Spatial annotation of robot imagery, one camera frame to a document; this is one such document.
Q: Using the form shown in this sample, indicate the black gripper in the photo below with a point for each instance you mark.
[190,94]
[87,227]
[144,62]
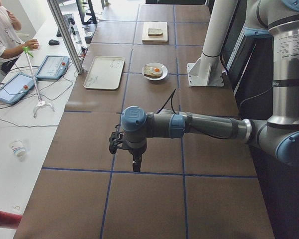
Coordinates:
[136,153]

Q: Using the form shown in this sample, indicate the white round plate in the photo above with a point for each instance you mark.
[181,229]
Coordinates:
[164,69]

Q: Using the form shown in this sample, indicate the bread slice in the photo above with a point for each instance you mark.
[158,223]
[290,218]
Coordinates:
[148,74]
[155,32]

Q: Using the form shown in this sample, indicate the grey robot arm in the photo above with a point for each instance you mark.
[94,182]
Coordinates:
[278,136]

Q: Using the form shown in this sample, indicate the fried egg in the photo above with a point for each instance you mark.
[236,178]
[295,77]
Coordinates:
[155,70]

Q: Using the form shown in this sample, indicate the cream bear tray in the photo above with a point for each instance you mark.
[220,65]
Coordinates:
[104,73]

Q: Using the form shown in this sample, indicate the paper cup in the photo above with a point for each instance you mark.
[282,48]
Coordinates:
[17,148]

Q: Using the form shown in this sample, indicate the wooden cutting board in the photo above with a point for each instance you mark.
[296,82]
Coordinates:
[155,39]

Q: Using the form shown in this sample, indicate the far teach pendant tablet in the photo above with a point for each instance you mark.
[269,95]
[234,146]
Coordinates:
[52,68]

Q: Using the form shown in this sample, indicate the teach pendant tablet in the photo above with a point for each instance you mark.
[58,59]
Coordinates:
[16,88]
[52,68]

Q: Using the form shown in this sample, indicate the near teach pendant tablet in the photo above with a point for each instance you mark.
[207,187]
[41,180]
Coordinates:
[16,88]

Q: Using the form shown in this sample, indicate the red cylinder object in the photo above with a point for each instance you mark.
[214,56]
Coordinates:
[9,220]

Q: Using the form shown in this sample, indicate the black computer mouse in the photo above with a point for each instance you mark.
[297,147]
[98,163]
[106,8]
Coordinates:
[53,42]

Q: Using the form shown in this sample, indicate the black monitor stand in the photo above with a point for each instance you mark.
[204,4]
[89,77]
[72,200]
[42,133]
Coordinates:
[86,12]

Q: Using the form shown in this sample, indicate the reacher grabber tool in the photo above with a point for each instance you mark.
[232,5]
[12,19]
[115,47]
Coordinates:
[41,103]

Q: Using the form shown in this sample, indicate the black keyboard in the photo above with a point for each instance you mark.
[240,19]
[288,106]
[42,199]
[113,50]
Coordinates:
[66,19]

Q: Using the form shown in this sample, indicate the person in white shirt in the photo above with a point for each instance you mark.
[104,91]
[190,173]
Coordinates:
[11,46]

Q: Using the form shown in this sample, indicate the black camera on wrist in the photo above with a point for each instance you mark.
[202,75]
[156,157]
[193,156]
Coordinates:
[117,140]

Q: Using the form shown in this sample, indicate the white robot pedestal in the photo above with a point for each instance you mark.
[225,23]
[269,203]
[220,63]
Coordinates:
[207,70]

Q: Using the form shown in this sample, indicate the aluminium frame post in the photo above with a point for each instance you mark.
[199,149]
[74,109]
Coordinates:
[57,14]

